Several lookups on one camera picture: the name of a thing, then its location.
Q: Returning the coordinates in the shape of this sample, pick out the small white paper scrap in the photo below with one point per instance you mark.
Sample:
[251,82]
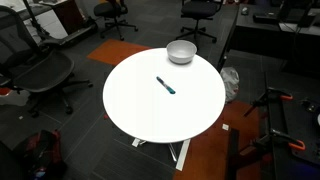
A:
[225,127]

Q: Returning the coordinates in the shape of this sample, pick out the small black metal fixture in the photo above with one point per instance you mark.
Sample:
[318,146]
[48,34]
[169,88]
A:
[309,105]

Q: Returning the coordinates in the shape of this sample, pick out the large black mesh office chair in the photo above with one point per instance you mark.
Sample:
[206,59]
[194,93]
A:
[43,71]

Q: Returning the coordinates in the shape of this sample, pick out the white table base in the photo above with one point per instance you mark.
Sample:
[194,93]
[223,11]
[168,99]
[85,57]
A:
[183,155]

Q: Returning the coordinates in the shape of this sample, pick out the black keyboard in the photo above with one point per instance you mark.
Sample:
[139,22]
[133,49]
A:
[266,18]

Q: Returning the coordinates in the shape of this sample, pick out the orange and black clamp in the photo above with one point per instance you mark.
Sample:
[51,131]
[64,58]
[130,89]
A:
[271,94]
[283,136]

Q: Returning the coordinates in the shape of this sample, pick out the white plastic bag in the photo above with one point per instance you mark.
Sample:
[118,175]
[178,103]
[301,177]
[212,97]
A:
[230,81]

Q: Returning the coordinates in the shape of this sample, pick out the black office desk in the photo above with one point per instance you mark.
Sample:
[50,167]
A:
[263,36]

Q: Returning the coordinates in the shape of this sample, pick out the small grey desk object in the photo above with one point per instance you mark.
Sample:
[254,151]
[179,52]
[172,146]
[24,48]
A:
[245,10]

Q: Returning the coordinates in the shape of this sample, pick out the white bowl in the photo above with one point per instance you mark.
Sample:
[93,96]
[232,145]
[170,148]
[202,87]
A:
[181,53]

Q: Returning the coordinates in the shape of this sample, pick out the white desk with dark base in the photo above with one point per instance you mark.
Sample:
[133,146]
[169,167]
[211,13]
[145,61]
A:
[50,20]

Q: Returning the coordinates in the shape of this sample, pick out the teal and grey marker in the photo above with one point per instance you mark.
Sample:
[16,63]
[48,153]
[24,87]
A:
[165,85]

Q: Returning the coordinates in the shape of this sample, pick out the black upright post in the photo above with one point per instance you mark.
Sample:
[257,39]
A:
[233,156]

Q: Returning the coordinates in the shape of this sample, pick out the red and black backpack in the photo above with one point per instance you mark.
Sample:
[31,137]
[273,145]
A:
[43,150]

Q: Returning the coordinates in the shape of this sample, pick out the black workbench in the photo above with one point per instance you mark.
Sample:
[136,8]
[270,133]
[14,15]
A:
[300,126]

